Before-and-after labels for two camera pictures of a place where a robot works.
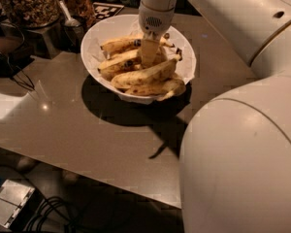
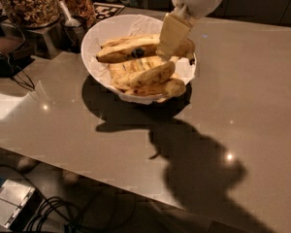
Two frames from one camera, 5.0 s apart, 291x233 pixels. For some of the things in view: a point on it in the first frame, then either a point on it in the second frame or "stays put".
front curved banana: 161,90 stays put
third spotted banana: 146,75 stays put
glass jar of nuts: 31,6 stays put
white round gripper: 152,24 to 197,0
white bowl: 127,25 stays put
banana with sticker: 113,67 to 141,47
